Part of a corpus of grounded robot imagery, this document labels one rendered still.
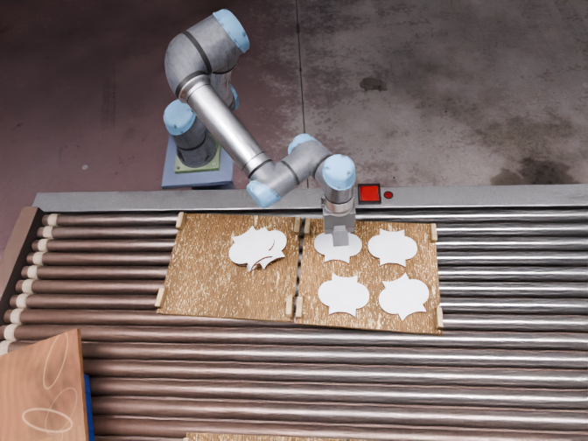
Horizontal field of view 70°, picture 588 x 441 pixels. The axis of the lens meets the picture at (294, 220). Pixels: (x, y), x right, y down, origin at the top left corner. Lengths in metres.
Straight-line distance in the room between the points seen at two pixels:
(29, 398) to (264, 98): 2.39
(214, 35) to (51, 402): 1.00
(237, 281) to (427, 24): 2.88
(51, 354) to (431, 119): 2.49
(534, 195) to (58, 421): 1.52
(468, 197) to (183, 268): 0.96
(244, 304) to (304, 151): 0.50
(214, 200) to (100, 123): 2.00
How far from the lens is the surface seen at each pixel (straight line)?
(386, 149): 2.77
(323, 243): 1.31
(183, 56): 1.11
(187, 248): 1.40
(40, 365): 1.33
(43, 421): 1.29
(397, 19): 3.76
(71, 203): 1.71
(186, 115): 1.48
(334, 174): 0.96
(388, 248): 1.31
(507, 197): 1.54
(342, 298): 1.24
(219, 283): 1.31
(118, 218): 1.57
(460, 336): 1.29
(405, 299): 1.26
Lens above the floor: 2.11
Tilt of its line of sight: 59 degrees down
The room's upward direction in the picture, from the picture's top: 9 degrees counter-clockwise
